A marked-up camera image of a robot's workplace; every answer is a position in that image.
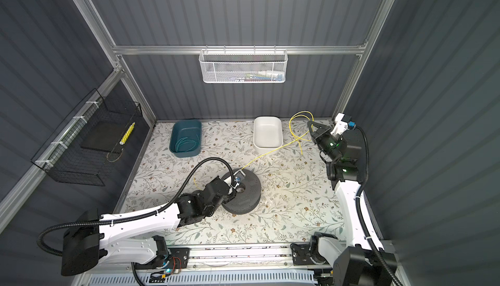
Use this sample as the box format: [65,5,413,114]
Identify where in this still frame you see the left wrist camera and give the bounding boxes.
[230,170,246,189]

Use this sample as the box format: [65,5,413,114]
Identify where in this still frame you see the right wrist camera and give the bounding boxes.
[330,113,356,137]

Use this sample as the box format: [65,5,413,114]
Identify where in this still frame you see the white plastic tub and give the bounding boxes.
[253,116,283,155]

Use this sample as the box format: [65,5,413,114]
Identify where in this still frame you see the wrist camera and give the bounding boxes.
[230,170,246,189]
[330,113,356,137]

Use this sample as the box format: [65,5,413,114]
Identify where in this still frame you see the white wire wall basket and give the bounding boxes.
[199,50,289,84]

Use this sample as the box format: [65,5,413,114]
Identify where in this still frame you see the teal plastic tub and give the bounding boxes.
[169,119,202,158]

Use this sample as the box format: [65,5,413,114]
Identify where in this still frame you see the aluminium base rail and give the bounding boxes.
[87,236,398,285]

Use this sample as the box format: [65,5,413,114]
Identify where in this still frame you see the black flat pad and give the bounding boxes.
[80,122,125,153]

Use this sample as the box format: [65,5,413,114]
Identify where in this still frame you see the black wire wall basket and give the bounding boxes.
[31,92,143,187]

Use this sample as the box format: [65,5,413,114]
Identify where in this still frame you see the yellow cable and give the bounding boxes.
[193,111,315,187]

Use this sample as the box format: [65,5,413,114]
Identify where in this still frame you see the green cable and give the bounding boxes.
[174,137,199,153]

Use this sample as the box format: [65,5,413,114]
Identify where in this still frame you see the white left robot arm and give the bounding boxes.
[61,176,244,276]

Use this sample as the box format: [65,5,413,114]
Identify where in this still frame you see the items in white basket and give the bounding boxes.
[229,71,286,82]

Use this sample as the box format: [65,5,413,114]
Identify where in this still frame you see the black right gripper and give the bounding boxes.
[309,120,340,164]

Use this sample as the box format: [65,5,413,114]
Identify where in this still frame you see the grey perforated cable spool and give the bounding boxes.
[222,168,262,214]

